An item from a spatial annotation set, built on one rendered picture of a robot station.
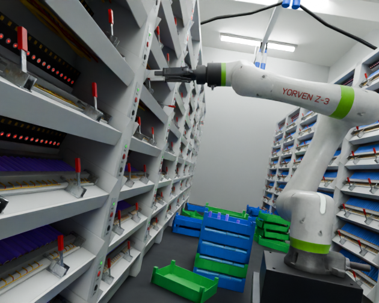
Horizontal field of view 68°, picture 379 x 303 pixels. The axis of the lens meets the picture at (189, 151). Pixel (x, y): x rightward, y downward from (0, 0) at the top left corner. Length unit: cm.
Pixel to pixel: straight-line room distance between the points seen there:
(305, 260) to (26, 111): 87
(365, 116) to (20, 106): 100
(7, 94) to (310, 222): 87
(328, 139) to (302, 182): 20
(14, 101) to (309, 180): 100
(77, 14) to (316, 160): 95
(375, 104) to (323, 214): 40
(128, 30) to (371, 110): 83
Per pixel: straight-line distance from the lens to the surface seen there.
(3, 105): 47
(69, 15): 59
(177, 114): 230
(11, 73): 50
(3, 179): 59
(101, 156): 90
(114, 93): 92
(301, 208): 101
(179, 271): 178
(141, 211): 160
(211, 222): 169
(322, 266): 104
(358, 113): 111
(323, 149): 122
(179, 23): 176
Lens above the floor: 64
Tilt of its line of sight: 3 degrees up
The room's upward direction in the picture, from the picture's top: 11 degrees clockwise
